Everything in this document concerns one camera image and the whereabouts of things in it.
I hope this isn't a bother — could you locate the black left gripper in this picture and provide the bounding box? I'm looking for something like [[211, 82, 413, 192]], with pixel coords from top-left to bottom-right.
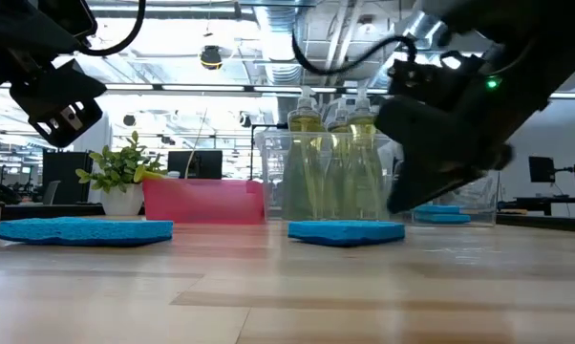
[[0, 0, 108, 149]]

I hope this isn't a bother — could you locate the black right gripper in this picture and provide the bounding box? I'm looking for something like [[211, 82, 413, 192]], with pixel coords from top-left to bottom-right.
[[373, 75, 514, 213]]

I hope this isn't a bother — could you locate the yellow dish soap pump bottle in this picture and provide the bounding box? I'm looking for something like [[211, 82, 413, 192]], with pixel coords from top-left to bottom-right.
[[345, 85, 389, 220], [325, 95, 351, 220], [282, 85, 327, 221]]

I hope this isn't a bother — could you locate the black monitor on arm stand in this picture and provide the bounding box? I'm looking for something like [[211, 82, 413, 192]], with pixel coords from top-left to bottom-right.
[[528, 156, 575, 207]]

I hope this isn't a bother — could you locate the black office partition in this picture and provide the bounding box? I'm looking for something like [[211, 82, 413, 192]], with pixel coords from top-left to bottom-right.
[[42, 151, 95, 205]]

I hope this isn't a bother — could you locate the small clear plastic bin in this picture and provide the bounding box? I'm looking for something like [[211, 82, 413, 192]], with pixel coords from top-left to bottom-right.
[[401, 169, 501, 228]]

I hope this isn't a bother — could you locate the green plant in white pot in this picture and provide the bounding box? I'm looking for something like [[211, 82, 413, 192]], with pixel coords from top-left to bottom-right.
[[75, 130, 169, 218]]

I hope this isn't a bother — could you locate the large clear plastic bin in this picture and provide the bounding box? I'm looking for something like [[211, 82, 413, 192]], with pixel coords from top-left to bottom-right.
[[255, 131, 403, 222]]

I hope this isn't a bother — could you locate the black background computer monitor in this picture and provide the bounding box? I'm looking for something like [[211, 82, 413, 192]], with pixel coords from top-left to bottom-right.
[[166, 150, 224, 181]]

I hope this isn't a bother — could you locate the pink plastic tray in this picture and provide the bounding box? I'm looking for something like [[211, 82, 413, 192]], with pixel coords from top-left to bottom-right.
[[141, 178, 267, 226]]

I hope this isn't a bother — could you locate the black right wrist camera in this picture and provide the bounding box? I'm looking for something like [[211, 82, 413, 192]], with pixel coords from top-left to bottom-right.
[[387, 51, 444, 97]]

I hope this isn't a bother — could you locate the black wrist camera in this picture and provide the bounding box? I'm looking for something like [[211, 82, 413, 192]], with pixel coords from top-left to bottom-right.
[[387, 51, 444, 97], [43, 0, 98, 47]]

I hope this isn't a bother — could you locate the black left wrist camera cable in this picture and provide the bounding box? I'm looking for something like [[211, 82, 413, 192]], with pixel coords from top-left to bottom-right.
[[76, 0, 148, 57]]

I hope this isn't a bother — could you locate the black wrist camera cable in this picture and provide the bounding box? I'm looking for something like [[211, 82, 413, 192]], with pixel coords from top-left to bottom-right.
[[290, 31, 418, 76], [76, 0, 148, 57]]

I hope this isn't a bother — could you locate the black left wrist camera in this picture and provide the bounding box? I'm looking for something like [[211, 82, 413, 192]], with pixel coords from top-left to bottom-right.
[[43, 0, 98, 47]]

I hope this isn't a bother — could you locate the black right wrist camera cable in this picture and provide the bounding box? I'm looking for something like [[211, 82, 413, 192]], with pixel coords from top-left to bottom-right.
[[290, 31, 418, 76]]

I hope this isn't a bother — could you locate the smooth silver ventilation duct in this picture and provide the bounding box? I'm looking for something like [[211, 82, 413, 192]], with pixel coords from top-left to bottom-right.
[[395, 9, 454, 52]]

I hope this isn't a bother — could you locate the black frame stand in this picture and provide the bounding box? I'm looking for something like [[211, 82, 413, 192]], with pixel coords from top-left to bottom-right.
[[242, 122, 288, 182]]

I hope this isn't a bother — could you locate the ribbed silver ventilation duct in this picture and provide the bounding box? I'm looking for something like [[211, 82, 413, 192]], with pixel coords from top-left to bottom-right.
[[253, 0, 309, 87]]

